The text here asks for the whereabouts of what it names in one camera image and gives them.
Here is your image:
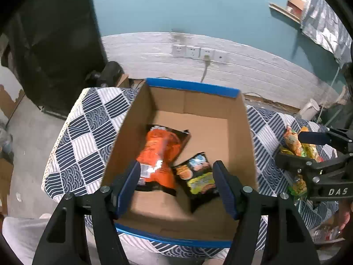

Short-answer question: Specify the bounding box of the long yellow cracker pack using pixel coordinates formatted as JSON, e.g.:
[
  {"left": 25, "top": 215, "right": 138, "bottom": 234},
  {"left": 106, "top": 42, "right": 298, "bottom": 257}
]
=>
[{"left": 296, "top": 142, "right": 323, "bottom": 163}]

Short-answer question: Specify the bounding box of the orange green snack bag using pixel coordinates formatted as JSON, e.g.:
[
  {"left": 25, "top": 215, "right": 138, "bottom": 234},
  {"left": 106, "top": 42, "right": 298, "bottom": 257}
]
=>
[{"left": 284, "top": 126, "right": 306, "bottom": 157}]

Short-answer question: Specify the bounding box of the black yellow snack bag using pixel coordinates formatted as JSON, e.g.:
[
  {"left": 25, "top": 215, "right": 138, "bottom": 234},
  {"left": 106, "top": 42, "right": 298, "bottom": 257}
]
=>
[{"left": 172, "top": 152, "right": 220, "bottom": 213}]

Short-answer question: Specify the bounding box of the orange black snack bag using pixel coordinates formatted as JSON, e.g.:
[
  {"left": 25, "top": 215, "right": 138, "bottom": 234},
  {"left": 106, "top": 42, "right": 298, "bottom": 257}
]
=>
[{"left": 136, "top": 125, "right": 191, "bottom": 196}]

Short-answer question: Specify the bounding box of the long gold chip pack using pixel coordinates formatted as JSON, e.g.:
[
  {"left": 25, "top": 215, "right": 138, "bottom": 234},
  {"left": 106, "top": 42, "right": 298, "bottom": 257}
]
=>
[{"left": 279, "top": 145, "right": 295, "bottom": 155}]

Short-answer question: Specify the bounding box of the white electric kettle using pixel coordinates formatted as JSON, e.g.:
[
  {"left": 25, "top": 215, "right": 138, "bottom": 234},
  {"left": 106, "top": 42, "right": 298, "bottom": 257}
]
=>
[{"left": 298, "top": 99, "right": 320, "bottom": 120}]

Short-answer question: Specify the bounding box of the silver foil curtain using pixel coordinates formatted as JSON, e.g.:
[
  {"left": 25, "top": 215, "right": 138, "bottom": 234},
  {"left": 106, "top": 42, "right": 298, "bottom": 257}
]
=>
[{"left": 301, "top": 0, "right": 352, "bottom": 65}]

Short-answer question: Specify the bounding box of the cardboard box with blue rim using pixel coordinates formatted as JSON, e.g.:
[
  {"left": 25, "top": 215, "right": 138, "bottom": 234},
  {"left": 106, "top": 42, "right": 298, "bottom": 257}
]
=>
[{"left": 102, "top": 78, "right": 257, "bottom": 248}]

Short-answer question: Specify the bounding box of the wooden window sill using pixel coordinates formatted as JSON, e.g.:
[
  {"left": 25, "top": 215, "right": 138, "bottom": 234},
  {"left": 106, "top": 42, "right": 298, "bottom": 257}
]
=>
[{"left": 269, "top": 2, "right": 300, "bottom": 24}]

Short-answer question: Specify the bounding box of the black speaker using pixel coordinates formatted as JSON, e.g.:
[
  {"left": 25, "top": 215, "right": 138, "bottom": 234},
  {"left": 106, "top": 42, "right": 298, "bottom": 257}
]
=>
[{"left": 91, "top": 61, "right": 124, "bottom": 87}]

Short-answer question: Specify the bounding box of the grey plug cable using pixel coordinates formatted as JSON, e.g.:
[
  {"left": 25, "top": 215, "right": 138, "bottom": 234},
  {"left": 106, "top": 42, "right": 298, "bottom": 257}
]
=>
[{"left": 199, "top": 55, "right": 212, "bottom": 83}]

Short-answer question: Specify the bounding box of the white wall socket strip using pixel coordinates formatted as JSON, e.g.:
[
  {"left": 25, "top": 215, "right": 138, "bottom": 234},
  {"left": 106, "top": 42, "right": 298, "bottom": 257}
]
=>
[{"left": 172, "top": 44, "right": 228, "bottom": 63}]

